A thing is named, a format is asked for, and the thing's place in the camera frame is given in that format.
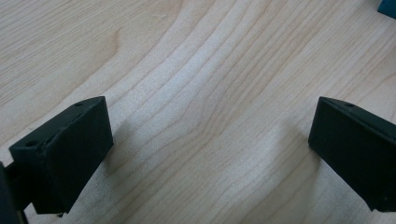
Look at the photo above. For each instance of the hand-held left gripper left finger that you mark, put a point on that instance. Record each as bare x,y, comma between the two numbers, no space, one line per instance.
68,155

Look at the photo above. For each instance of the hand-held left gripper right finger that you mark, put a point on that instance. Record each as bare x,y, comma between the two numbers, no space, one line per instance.
355,155

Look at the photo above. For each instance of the blue toy block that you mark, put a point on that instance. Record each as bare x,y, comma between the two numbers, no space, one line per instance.
389,7

